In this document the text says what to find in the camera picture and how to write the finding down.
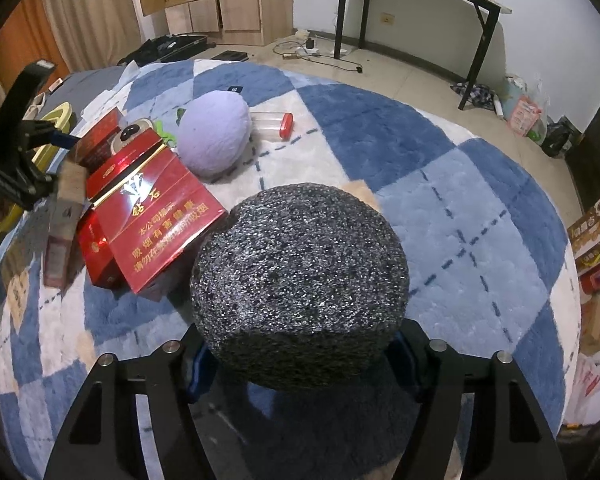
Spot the large red cigarette carton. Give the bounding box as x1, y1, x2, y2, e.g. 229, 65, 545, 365
86, 130, 229, 295

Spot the pile of patterned clothes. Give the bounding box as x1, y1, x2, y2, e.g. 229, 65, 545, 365
450, 80, 499, 109

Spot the clear bottle with red cap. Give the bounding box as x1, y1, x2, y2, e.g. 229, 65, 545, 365
250, 110, 295, 141

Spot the beige curtain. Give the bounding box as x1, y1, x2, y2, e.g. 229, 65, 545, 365
0, 0, 148, 126

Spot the green keychain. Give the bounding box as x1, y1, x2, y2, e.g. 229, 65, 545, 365
154, 121, 182, 150

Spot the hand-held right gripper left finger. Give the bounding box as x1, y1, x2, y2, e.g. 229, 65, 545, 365
42, 323, 227, 480

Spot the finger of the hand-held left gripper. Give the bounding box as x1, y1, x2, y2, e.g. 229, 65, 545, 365
22, 119, 78, 154
0, 149, 57, 212

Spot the plain brown cardboard box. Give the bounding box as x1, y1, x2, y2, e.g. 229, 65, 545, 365
579, 292, 600, 357

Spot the beige toy with black eye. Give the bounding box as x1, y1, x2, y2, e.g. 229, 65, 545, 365
108, 117, 157, 159

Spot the purple plush ball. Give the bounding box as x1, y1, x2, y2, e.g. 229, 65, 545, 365
176, 91, 254, 179

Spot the white power strip with cables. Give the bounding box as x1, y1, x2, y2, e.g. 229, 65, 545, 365
272, 39, 365, 74

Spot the pink plastic package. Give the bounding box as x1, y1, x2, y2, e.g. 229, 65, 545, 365
502, 76, 548, 137

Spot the dark grey speckled foam block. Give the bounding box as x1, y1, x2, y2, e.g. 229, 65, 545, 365
190, 182, 411, 392

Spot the orange curtain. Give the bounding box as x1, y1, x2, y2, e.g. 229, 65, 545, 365
0, 0, 71, 92

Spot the white plastic bag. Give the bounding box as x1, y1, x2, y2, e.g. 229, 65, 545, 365
564, 350, 600, 427

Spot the black plastic bag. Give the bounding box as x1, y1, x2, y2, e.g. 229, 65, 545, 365
541, 116, 581, 158

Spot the dark red cigarette carton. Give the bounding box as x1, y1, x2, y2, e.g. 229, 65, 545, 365
76, 207, 131, 290

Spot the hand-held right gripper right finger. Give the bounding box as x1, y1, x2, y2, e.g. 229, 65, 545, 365
385, 318, 569, 480

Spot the black folding table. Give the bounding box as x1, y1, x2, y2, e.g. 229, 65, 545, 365
333, 0, 514, 111

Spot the yellow plastic basin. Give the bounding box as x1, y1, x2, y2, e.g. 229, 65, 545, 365
0, 101, 77, 239

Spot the blue checkered blanket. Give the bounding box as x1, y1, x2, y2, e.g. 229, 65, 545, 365
0, 57, 582, 480

